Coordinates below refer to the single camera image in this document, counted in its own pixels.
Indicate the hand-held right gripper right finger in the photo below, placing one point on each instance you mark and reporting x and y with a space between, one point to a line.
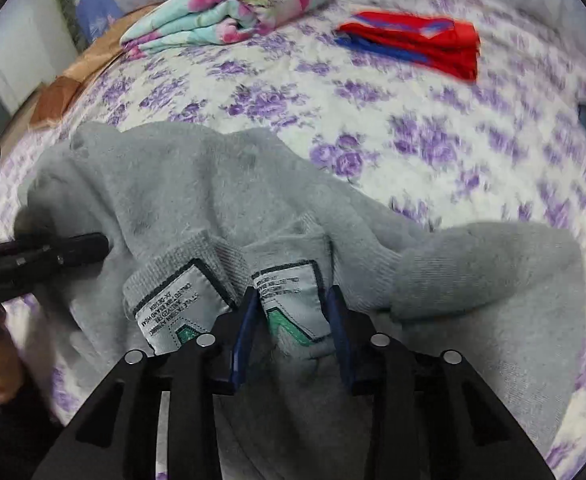
339 342

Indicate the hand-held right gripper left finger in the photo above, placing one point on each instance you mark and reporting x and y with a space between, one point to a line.
243 342

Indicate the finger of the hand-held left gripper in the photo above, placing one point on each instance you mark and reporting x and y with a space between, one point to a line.
63 252

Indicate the grey sweatpants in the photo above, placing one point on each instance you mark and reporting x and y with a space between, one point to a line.
183 190

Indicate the person's left hand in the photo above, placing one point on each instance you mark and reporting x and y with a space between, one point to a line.
3 372

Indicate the brown pillow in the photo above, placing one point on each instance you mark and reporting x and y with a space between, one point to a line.
73 85

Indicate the marble patterned board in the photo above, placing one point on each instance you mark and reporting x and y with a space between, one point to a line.
70 15

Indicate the purple floral bedspread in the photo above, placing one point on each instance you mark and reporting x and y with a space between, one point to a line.
423 135

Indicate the folded floral quilt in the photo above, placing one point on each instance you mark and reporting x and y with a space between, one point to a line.
243 5

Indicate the folded red shorts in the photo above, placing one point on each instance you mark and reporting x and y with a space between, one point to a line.
413 40

